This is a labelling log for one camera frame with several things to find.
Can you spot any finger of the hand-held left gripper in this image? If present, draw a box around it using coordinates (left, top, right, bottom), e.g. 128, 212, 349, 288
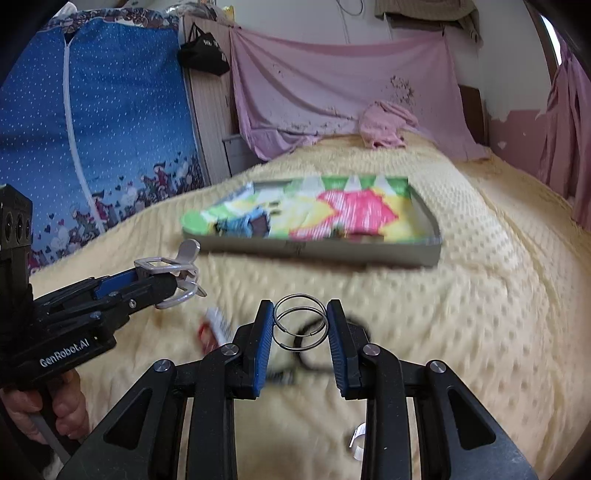
90, 269, 155, 301
41, 273, 186, 326

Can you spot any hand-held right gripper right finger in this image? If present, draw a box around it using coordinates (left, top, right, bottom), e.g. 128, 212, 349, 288
326, 299, 541, 480

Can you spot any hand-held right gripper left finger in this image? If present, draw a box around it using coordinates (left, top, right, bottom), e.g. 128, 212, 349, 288
55, 299, 278, 480

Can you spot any silver hoop earring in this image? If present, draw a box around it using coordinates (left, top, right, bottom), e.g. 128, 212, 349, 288
272, 306, 329, 352
276, 294, 325, 334

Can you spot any shallow tray with colourful lining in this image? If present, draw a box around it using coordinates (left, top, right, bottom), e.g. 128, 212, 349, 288
181, 175, 443, 267

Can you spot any person's left hand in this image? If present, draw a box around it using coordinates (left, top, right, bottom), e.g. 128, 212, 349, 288
0, 369, 89, 446

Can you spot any black hair band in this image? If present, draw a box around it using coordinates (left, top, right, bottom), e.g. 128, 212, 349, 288
291, 314, 370, 374

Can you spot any red white small packet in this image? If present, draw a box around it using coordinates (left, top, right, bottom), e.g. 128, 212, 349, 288
198, 308, 236, 356

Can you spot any small clear plastic piece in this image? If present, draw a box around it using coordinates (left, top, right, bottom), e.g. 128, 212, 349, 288
348, 422, 369, 460

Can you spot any blue hair accessory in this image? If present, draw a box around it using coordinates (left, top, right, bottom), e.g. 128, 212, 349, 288
216, 213, 272, 239

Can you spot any grey bedside drawer unit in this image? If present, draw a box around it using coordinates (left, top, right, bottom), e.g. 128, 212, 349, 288
223, 134, 260, 178

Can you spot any blue dotted fabric wardrobe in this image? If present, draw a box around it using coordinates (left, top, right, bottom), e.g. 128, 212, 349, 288
0, 14, 214, 278

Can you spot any light wooden cabinet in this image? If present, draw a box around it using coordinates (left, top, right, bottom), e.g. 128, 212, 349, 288
178, 14, 243, 185

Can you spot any pink crumpled towel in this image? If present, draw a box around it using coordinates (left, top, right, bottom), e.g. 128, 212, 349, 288
359, 102, 420, 149

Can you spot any black hanging bag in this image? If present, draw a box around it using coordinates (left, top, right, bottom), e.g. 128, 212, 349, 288
178, 21, 230, 77

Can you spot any pink hanging sheet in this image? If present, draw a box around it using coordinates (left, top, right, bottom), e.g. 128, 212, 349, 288
229, 25, 490, 162

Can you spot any brown wooden headboard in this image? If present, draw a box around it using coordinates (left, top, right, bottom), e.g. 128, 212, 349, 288
457, 85, 489, 146

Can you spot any pile of plastic bags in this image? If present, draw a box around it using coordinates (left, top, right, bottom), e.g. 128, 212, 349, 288
152, 0, 236, 20

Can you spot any pink curtain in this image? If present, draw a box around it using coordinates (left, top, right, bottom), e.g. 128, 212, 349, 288
536, 28, 591, 222

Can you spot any olive green cloth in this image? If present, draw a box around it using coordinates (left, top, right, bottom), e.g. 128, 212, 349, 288
374, 0, 483, 44

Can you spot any wooden window frame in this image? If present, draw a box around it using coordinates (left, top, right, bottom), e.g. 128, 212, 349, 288
531, 0, 563, 81

